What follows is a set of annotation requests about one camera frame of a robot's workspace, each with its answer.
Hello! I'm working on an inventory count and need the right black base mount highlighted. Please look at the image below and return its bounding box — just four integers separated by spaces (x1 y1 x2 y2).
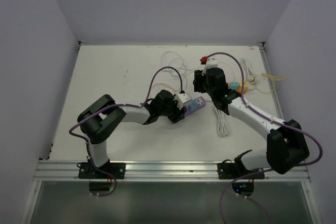
217 150 259 179

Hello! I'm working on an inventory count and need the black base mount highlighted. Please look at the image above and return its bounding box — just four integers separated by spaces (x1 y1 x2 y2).
217 150 259 179
77 162 126 179

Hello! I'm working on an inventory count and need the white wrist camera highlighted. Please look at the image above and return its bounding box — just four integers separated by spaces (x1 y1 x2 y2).
200 56 218 75
174 93 191 110

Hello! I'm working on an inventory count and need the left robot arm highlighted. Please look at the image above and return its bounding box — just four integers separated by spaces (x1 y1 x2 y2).
70 90 190 178

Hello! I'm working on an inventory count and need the white orange-strip power cord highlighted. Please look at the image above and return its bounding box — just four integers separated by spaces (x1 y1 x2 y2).
240 57 258 85

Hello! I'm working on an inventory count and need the teal usb charger plug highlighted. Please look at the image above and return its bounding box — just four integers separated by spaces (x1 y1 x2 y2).
228 81 239 90

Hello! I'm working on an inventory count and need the aluminium front rail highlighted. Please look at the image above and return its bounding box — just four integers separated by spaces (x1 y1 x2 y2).
34 158 312 183

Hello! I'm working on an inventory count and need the white thin usb cable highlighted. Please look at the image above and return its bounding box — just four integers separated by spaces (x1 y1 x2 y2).
161 51 232 93

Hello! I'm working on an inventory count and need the white coiled power cord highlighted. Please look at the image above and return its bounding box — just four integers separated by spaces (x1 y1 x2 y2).
206 100 229 137

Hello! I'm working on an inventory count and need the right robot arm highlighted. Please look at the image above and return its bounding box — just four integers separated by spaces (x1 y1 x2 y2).
193 67 310 178

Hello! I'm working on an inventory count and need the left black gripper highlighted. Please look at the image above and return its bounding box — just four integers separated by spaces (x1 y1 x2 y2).
159 95 186 124

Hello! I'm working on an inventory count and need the pink thin usb cable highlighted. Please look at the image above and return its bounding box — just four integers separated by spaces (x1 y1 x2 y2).
153 82 184 96

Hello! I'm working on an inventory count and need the orange power strip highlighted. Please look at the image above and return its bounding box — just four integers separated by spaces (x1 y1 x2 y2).
236 82 249 94

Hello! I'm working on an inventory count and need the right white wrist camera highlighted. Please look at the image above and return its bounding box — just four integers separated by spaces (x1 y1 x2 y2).
200 56 218 75

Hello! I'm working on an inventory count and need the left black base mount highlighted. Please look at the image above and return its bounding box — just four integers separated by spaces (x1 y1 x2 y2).
77 162 126 179

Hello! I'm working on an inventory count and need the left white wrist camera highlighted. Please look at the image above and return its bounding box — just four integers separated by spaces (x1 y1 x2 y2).
174 93 191 110

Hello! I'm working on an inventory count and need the blue usb charger plug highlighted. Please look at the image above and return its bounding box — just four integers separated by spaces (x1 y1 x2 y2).
188 100 198 111

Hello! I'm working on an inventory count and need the purple power strip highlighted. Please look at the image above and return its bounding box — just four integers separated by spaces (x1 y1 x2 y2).
184 97 206 117

